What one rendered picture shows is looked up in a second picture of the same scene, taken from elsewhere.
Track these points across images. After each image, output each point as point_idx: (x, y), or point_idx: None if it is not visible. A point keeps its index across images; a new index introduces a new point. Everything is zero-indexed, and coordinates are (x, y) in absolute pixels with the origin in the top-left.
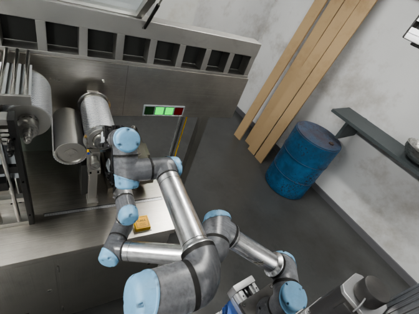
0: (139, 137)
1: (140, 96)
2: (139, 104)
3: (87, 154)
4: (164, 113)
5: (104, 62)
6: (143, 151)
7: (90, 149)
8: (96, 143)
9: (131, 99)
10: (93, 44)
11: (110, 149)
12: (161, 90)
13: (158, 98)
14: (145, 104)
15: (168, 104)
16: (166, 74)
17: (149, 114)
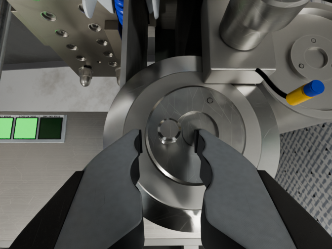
0: (64, 60)
1: (73, 163)
2: (73, 142)
3: (274, 57)
4: (13, 120)
5: (152, 238)
6: (38, 23)
7: (250, 80)
8: (228, 128)
9: (94, 154)
10: (168, 246)
11: (148, 73)
12: (24, 184)
13: (30, 161)
14: (61, 143)
15: (4, 144)
16: (16, 227)
17: (48, 118)
